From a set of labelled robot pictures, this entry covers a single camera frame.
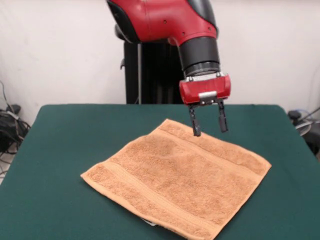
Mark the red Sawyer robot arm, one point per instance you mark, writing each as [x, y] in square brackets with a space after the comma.
[162, 20]

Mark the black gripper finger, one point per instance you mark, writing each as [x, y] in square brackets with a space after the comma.
[223, 122]
[195, 125]

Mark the tan terry towel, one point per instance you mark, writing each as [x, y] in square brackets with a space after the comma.
[175, 180]

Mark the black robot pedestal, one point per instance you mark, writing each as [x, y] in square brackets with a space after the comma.
[150, 75]

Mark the dark green table cloth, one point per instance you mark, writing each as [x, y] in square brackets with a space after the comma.
[50, 150]

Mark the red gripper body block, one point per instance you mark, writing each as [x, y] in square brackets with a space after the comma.
[195, 90]

